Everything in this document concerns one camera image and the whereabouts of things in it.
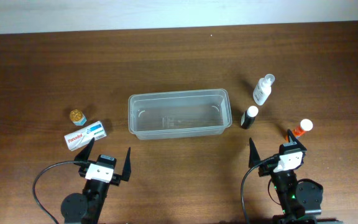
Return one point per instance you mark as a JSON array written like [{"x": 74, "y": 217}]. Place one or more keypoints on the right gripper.
[{"x": 265, "y": 168}]

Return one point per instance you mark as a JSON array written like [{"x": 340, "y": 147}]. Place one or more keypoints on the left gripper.
[{"x": 117, "y": 178}]

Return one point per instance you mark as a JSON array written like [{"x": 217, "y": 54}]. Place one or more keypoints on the white Panadol box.
[{"x": 82, "y": 137}]

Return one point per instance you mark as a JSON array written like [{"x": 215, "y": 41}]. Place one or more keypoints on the dark bottle white cap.
[{"x": 248, "y": 117}]

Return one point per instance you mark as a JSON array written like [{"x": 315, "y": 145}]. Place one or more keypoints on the orange tube white cap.
[{"x": 304, "y": 126}]

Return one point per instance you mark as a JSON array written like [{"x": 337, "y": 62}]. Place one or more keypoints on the small gold lid jar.
[{"x": 77, "y": 117}]

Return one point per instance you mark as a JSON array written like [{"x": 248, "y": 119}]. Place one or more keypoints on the white spray bottle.
[{"x": 263, "y": 89}]

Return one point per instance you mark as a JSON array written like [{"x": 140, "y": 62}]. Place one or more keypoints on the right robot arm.
[{"x": 300, "y": 200}]

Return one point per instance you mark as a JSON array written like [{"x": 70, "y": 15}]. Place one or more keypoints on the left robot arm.
[{"x": 86, "y": 207}]

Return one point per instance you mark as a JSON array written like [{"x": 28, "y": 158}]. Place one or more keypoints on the clear plastic container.
[{"x": 179, "y": 114}]

